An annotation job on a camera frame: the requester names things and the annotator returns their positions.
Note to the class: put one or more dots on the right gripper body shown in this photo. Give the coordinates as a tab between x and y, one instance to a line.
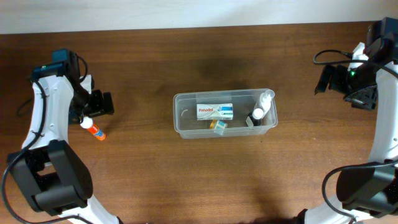
333	78

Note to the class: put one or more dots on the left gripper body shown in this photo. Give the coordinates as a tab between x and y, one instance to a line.
99	104

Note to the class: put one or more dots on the orange tube white cap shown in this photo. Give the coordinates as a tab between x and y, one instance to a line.
90	126

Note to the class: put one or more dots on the white spray bottle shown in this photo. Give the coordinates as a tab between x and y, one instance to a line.
264	102

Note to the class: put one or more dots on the dark bottle white cap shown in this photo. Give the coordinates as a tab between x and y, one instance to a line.
254	118

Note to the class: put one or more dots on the white Panadol box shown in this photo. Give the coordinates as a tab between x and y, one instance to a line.
222	111

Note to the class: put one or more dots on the small jar gold lid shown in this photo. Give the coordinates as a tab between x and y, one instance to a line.
218	126

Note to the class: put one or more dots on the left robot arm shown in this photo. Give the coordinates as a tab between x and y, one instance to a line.
47	171

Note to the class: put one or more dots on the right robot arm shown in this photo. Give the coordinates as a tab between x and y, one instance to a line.
355	193

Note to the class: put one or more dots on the clear plastic container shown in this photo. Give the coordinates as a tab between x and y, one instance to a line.
188	127

